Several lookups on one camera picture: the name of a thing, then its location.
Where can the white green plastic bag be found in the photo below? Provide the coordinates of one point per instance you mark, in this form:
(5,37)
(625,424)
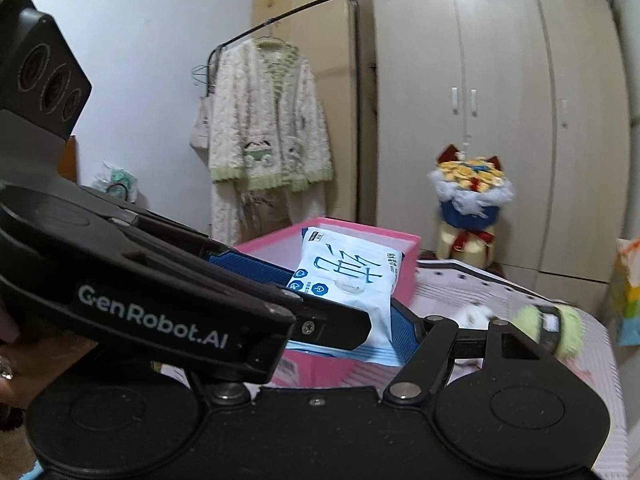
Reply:
(117,180)

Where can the beige three-door wardrobe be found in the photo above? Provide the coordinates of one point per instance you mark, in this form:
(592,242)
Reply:
(500,60)

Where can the pink cardboard box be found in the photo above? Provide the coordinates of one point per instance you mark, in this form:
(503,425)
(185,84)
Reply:
(320,367)

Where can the tall light wooden cabinet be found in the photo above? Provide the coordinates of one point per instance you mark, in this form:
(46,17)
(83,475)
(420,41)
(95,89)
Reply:
(325,35)

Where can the white hanging bag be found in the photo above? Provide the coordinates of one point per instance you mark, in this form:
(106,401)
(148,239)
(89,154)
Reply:
(200,125)

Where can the brown wooden headboard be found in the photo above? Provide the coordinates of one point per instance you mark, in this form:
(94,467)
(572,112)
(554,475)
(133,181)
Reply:
(69,160)

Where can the black metal clothes rack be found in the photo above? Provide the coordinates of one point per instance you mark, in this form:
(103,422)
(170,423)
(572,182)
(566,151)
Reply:
(358,110)

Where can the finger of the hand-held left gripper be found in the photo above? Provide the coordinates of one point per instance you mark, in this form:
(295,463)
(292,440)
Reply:
(250,266)
(330,327)

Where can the person's left hand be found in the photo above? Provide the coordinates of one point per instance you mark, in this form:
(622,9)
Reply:
(35,365)

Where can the white blue wet wipes pack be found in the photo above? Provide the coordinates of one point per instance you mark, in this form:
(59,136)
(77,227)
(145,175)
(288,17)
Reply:
(345,280)

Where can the cream fluffy pants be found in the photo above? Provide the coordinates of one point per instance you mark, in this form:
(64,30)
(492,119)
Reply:
(300,205)

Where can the white patterned bed sheet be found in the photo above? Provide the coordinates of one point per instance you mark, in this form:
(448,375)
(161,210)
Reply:
(450,285)

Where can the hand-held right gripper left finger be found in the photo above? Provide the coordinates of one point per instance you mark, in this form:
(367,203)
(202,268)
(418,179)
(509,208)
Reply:
(227,391)

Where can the blue yellow flower bouquet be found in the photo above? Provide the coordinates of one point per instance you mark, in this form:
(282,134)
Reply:
(470,195)

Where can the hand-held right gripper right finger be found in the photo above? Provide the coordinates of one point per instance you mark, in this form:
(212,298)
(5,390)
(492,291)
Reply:
(400,332)

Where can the white brown plush toy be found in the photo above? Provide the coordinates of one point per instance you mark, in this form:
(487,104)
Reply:
(475,316)

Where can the light green plush toy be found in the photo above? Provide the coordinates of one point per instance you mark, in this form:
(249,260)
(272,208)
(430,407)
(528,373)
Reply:
(570,330)

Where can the colourful gift bag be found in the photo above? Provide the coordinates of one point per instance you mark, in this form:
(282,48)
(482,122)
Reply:
(627,285)

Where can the cream green fluffy cardigan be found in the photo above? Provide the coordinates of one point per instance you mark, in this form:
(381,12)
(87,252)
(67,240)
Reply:
(270,110)

